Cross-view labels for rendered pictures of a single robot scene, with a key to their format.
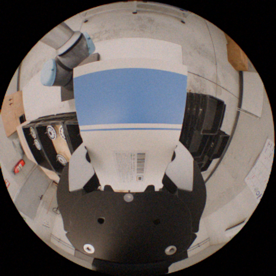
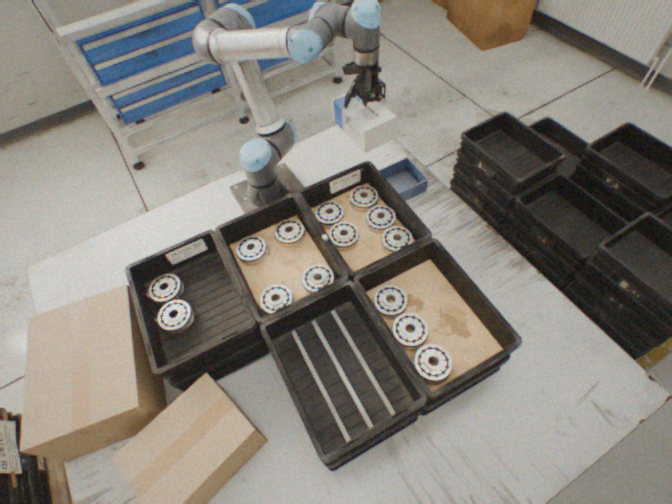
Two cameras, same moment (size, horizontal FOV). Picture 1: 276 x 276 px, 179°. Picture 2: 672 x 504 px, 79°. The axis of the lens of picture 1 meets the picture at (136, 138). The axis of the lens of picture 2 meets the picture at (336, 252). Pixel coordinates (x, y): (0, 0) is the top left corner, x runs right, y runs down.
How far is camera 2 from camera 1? 1.41 m
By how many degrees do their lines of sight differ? 61
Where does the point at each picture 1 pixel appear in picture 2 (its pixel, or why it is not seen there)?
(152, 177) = (381, 112)
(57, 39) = (272, 112)
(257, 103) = not seen: outside the picture
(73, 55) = (284, 137)
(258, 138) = not seen: outside the picture
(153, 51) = (344, 139)
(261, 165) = not seen: outside the picture
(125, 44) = (308, 147)
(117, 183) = (369, 122)
